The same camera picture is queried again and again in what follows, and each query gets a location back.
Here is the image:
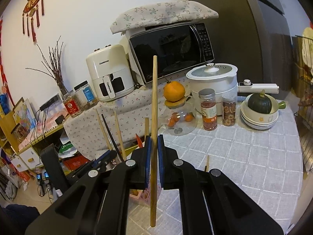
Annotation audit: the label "large orange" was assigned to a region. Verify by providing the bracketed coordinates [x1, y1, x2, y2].
[163, 80, 185, 102]

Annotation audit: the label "red box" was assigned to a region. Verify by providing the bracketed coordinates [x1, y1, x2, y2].
[64, 155, 90, 170]

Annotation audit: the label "floral microwave cover cloth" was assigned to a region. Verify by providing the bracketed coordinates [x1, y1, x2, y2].
[110, 0, 219, 35]

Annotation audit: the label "framed picture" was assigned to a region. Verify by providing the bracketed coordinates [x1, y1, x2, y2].
[12, 98, 37, 128]

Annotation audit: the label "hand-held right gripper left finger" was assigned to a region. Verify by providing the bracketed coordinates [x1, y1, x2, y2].
[24, 135, 153, 235]

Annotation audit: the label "black wire rack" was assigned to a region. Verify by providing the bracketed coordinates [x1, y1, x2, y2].
[292, 34, 313, 174]

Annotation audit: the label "blue label clear jar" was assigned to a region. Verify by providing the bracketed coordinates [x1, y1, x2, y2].
[74, 81, 96, 109]

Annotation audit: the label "pink perforated utensil holder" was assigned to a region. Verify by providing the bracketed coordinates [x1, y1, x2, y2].
[130, 186, 162, 205]

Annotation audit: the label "dark grey refrigerator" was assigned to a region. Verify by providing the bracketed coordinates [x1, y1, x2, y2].
[178, 0, 313, 98]

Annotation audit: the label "black microwave oven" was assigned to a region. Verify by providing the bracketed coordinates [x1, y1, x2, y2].
[128, 23, 215, 84]

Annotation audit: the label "jar of dried fruit slices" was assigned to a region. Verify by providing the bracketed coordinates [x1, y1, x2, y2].
[222, 94, 237, 127]

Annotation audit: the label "cream air fryer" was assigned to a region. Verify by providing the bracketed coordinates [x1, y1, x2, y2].
[85, 44, 135, 102]

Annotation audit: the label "white pan with green handle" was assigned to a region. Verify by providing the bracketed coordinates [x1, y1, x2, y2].
[241, 98, 286, 124]

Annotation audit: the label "jar of red dried berries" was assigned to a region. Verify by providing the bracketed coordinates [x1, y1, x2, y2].
[198, 89, 218, 131]

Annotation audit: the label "black chopstick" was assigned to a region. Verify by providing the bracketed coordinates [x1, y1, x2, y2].
[101, 114, 121, 162]

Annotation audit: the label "dry branches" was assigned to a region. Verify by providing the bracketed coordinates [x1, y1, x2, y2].
[26, 35, 69, 96]

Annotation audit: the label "dark green pumpkin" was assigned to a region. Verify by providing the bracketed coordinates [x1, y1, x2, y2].
[247, 90, 272, 114]

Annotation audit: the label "wooden shelf unit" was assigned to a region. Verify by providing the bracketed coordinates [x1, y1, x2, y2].
[0, 103, 67, 177]

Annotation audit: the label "black power strip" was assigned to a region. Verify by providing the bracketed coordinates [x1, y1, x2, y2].
[40, 97, 60, 110]

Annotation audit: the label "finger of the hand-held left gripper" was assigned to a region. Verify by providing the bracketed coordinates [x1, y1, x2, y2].
[92, 150, 118, 172]

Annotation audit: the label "white bowl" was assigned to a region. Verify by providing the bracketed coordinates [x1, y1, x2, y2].
[241, 113, 278, 131]

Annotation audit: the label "green and white bag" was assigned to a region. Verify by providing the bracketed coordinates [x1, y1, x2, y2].
[59, 141, 81, 157]

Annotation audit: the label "napa cabbage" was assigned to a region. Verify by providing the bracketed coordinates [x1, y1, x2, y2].
[301, 27, 313, 65]

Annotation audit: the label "white electric cooking pot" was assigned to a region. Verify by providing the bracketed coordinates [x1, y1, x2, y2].
[186, 63, 280, 118]

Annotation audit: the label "red label glass jar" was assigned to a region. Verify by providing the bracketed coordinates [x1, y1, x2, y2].
[62, 90, 84, 117]

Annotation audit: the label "red tasselled wall ornament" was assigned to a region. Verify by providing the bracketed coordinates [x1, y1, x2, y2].
[22, 0, 46, 45]

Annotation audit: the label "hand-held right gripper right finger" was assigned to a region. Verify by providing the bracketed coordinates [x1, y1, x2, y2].
[157, 134, 285, 235]

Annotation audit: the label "floral tablecloth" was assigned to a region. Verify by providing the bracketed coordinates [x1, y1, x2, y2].
[64, 77, 193, 158]

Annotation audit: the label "glass jar with wooden lid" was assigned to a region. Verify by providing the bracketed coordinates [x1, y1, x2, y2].
[163, 97, 197, 136]

